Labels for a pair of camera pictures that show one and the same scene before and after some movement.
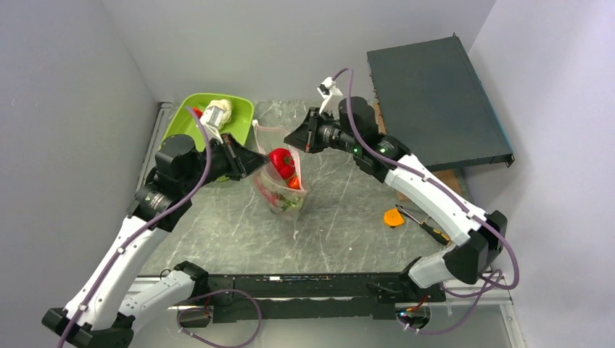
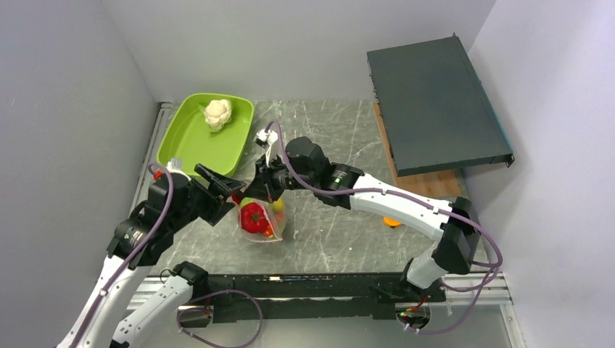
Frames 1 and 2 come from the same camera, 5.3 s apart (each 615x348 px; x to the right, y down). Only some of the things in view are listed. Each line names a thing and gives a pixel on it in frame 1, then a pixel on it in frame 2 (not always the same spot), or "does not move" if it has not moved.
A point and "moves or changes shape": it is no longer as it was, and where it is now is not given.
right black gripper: x=305 y=137 → x=263 y=186
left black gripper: x=241 y=160 → x=217 y=206
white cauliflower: x=225 y=106 does not move
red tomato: x=283 y=162 moves or changes shape
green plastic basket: x=180 y=121 does not move
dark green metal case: x=432 y=95 does not move
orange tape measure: x=393 y=217 does not move
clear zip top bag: x=278 y=181 moves or changes shape
